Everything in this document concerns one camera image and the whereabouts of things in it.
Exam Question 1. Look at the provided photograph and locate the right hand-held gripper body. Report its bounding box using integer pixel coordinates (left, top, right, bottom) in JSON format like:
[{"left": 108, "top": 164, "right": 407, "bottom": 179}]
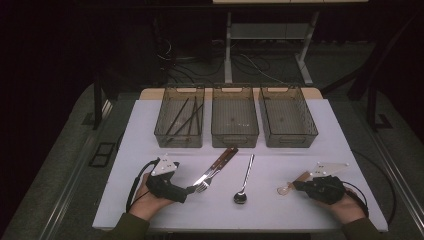
[{"left": 304, "top": 161, "right": 350, "bottom": 205}]

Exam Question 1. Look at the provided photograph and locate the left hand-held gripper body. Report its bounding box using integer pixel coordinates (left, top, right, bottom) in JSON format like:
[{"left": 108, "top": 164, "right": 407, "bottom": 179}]
[{"left": 145, "top": 157, "right": 188, "bottom": 204}]

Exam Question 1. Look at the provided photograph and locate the wooden-handled steel fork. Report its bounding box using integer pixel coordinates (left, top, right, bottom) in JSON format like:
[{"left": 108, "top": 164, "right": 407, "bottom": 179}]
[{"left": 194, "top": 148, "right": 240, "bottom": 194}]

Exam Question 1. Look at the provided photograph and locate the smoky plastic bin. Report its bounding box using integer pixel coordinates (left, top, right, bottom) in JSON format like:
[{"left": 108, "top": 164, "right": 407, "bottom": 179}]
[
  {"left": 210, "top": 84, "right": 260, "bottom": 149},
  {"left": 153, "top": 85, "right": 206, "bottom": 149},
  {"left": 259, "top": 84, "right": 319, "bottom": 149}
]

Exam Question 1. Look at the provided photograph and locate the black chopstick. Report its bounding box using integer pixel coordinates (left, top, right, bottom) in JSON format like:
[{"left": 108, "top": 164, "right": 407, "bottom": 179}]
[
  {"left": 171, "top": 103, "right": 205, "bottom": 137},
  {"left": 164, "top": 97, "right": 190, "bottom": 137}
]

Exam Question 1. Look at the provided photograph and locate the long steel spoon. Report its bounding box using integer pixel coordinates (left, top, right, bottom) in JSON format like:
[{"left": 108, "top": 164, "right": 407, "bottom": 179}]
[{"left": 233, "top": 153, "right": 256, "bottom": 205}]

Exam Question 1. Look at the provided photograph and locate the person's left hand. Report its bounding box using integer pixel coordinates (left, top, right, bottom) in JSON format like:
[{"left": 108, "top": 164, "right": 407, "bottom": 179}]
[{"left": 128, "top": 173, "right": 174, "bottom": 222}]

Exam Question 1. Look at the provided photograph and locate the person's right hand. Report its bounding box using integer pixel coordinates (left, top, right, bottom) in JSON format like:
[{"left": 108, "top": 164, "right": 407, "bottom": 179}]
[{"left": 314, "top": 188, "right": 367, "bottom": 225}]

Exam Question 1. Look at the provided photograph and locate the black metal stand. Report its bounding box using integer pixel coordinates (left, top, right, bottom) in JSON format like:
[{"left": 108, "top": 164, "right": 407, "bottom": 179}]
[
  {"left": 92, "top": 74, "right": 105, "bottom": 131},
  {"left": 348, "top": 13, "right": 423, "bottom": 133}
]

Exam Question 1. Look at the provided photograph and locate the white metal-framed desk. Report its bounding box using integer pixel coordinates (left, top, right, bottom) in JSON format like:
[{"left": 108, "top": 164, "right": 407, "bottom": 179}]
[{"left": 212, "top": 0, "right": 370, "bottom": 87}]

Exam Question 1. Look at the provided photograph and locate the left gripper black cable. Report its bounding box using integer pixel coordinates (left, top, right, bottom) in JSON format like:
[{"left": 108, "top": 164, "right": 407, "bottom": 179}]
[{"left": 125, "top": 158, "right": 161, "bottom": 213}]

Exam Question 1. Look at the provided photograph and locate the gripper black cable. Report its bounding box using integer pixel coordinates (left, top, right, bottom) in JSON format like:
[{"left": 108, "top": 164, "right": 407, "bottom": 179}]
[
  {"left": 125, "top": 158, "right": 161, "bottom": 213},
  {"left": 342, "top": 180, "right": 370, "bottom": 219}
]

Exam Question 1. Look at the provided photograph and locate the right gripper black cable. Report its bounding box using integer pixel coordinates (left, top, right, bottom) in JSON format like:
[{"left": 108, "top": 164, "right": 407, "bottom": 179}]
[{"left": 342, "top": 180, "right": 370, "bottom": 219}]

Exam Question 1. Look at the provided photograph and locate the thin black floor cable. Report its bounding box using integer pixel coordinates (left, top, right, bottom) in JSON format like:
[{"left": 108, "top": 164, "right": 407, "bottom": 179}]
[{"left": 352, "top": 149, "right": 398, "bottom": 239}]

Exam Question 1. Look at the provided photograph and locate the black floor outlet frame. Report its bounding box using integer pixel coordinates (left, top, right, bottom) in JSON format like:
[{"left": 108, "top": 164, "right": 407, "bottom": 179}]
[{"left": 88, "top": 142, "right": 117, "bottom": 168}]

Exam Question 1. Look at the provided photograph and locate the aluminium floor rail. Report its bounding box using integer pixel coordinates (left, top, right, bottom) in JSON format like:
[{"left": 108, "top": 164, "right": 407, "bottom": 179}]
[
  {"left": 39, "top": 99, "right": 114, "bottom": 240},
  {"left": 361, "top": 128, "right": 424, "bottom": 231}
]

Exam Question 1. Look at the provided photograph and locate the tangle of black floor cables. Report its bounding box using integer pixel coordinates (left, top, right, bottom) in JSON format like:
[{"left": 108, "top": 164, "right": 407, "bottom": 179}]
[{"left": 154, "top": 36, "right": 271, "bottom": 86}]

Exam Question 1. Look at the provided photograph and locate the white floor cable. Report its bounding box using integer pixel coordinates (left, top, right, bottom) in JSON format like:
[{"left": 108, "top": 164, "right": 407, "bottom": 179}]
[{"left": 239, "top": 53, "right": 286, "bottom": 85}]

